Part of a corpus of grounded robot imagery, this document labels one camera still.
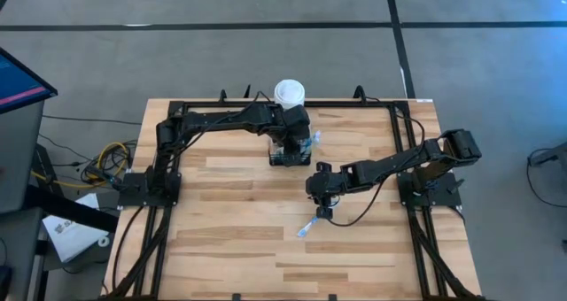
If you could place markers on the white printed booklet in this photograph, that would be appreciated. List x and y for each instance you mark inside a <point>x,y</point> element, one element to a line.
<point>71,234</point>

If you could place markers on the Lysol wipes canister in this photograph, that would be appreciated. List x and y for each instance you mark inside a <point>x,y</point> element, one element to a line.
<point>289,93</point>

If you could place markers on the white tape roll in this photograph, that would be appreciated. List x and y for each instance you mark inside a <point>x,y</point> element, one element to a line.
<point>99,241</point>

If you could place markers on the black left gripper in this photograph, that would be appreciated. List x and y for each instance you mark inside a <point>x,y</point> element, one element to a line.
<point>296,128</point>

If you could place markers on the gray cabinet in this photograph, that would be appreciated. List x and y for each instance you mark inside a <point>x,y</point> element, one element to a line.
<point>20,159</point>

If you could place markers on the black aluminium table frame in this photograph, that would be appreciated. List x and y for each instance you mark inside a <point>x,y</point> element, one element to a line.
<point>336,103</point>

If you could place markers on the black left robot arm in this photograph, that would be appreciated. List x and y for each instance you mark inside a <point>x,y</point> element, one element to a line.
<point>221,117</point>

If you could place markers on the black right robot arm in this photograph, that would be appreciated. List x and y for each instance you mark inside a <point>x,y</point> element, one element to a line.
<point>390,168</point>

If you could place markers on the orange white toothbrush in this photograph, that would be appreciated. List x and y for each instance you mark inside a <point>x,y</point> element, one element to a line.
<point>274,148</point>

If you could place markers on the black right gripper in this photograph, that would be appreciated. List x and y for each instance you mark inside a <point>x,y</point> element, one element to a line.
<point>325,186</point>

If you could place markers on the tilted blue display screen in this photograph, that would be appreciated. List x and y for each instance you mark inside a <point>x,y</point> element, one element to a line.
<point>17,84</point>

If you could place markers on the black desk beam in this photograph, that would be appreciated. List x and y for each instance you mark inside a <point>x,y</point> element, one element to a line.
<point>66,208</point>

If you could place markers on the light blue toothbrush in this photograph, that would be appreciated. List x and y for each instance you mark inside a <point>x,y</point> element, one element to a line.
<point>305,230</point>

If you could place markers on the gray furniture leg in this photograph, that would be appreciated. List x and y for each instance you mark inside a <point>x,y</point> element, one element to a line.
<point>549,156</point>

